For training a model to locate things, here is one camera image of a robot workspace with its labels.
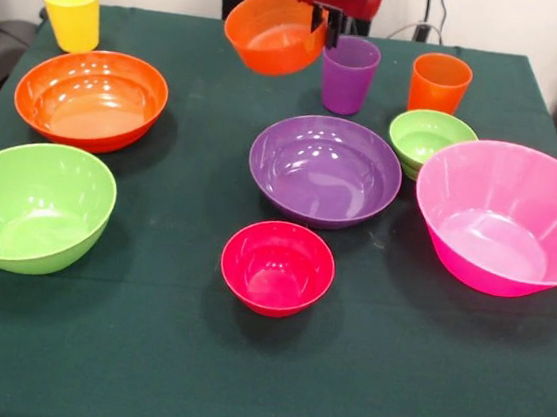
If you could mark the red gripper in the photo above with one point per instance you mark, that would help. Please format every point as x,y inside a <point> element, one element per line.
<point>342,0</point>

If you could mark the small orange plastic bowl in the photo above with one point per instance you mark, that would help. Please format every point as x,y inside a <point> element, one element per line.
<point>267,41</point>

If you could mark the purple plastic cup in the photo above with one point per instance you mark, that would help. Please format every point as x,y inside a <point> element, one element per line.
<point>348,83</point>

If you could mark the purple plastic bowl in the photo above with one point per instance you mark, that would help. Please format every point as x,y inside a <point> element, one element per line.
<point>322,178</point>

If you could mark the small red plastic bowl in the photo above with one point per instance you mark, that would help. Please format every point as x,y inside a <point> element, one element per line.
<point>276,273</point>

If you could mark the yellow plastic cup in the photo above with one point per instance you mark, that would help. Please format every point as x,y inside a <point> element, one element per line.
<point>71,19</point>

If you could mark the black power adapter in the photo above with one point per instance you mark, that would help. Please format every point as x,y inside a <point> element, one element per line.
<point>422,32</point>

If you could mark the orange plastic cup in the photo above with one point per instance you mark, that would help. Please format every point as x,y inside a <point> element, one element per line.
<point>438,91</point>

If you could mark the small green plastic bowl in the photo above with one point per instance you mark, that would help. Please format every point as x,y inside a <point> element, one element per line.
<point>422,139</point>

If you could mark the large orange plastic bowl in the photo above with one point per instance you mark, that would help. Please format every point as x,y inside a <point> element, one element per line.
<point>89,101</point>

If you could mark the large pink plastic bowl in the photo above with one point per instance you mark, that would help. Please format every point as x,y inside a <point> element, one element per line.
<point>499,218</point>

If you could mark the grey office chair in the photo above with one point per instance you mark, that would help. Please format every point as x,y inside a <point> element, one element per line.
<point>5,44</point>

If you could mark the large green plastic bowl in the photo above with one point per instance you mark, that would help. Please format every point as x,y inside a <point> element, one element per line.
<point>32,205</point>

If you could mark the dark green tablecloth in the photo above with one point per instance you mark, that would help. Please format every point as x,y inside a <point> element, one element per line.
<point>260,367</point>

